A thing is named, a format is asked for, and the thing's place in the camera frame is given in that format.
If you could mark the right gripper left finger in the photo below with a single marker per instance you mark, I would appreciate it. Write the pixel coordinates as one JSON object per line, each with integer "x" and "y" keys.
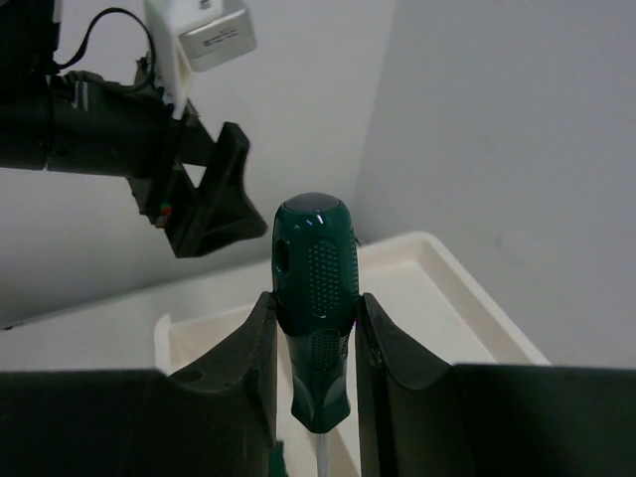
{"x": 214, "y": 417}

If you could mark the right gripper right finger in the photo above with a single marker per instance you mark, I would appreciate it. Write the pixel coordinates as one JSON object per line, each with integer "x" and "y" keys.
{"x": 420, "y": 416}

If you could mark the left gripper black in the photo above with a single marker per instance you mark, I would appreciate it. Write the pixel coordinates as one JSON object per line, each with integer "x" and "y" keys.
{"x": 56, "y": 118}

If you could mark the long green screwdriver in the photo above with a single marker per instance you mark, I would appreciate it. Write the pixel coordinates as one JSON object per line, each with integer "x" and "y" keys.
{"x": 315, "y": 283}

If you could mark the white drawer container box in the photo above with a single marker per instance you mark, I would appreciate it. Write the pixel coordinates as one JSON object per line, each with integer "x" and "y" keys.
{"x": 425, "y": 291}

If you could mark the stubby green screwdriver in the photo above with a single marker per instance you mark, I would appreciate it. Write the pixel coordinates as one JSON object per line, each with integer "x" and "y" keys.
{"x": 276, "y": 463}

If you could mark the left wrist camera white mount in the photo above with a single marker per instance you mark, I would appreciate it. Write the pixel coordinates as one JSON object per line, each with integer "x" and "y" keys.
{"x": 191, "y": 36}

